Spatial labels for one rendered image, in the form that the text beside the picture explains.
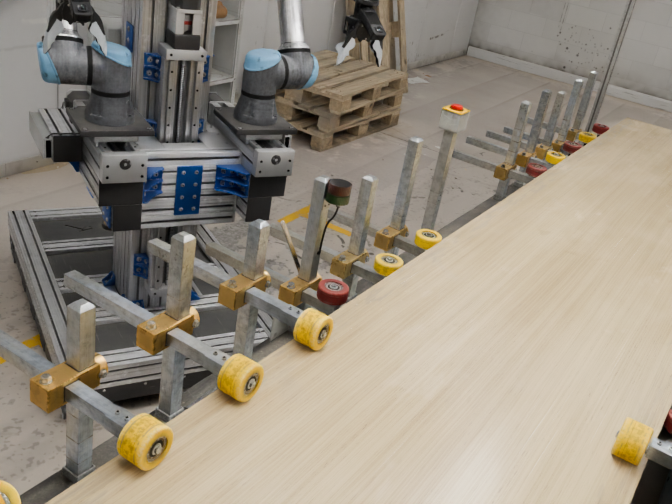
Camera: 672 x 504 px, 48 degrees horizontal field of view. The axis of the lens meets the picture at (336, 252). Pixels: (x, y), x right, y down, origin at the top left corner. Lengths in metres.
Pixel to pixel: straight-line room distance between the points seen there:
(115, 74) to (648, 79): 7.97
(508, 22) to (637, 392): 8.46
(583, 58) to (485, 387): 8.34
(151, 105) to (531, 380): 1.57
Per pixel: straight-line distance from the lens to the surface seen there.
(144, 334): 1.56
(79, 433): 1.54
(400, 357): 1.71
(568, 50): 9.88
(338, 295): 1.89
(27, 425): 2.84
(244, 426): 1.45
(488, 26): 10.17
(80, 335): 1.40
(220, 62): 5.29
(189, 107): 2.62
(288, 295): 1.95
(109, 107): 2.42
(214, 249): 2.11
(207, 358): 1.51
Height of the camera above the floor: 1.84
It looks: 26 degrees down
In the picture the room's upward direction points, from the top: 11 degrees clockwise
